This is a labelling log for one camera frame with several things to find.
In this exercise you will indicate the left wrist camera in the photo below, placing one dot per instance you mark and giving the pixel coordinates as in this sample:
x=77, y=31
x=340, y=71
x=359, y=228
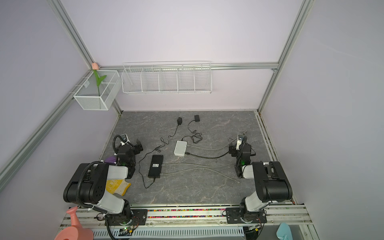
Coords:
x=124, y=139

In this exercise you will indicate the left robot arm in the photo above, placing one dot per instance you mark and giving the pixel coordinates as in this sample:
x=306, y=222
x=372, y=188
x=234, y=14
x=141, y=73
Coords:
x=88, y=187

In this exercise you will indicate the white wire wall basket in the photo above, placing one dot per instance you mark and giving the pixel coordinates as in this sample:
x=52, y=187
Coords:
x=167, y=77

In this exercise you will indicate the white mesh box basket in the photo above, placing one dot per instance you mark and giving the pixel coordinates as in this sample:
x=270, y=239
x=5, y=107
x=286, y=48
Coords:
x=87, y=95

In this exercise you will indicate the black network switch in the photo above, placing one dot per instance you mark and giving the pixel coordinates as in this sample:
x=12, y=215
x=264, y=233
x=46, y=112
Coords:
x=156, y=166

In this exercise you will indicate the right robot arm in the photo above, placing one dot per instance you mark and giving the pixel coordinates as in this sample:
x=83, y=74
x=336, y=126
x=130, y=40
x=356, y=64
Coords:
x=271, y=186

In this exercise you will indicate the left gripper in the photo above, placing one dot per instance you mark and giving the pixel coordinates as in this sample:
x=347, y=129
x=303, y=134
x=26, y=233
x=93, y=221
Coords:
x=138, y=148

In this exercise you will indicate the artificial tulip flower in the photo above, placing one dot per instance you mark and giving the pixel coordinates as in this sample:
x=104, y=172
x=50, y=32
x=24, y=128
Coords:
x=99, y=79

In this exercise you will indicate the pink watering can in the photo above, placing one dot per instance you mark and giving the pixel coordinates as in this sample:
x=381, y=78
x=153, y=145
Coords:
x=76, y=230

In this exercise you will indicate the purple pink toy shovel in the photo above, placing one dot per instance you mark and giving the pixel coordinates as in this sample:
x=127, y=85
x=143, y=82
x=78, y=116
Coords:
x=111, y=160

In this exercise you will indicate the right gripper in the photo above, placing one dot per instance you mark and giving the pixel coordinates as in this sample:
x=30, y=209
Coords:
x=233, y=150

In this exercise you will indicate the light blue toy scoop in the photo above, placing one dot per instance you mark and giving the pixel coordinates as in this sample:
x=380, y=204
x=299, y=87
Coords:
x=284, y=232

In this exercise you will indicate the black power adapter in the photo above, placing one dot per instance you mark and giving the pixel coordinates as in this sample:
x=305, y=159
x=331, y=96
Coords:
x=195, y=136
x=158, y=150

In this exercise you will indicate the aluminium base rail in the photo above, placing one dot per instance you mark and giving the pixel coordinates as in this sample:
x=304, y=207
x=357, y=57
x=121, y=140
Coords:
x=177, y=222

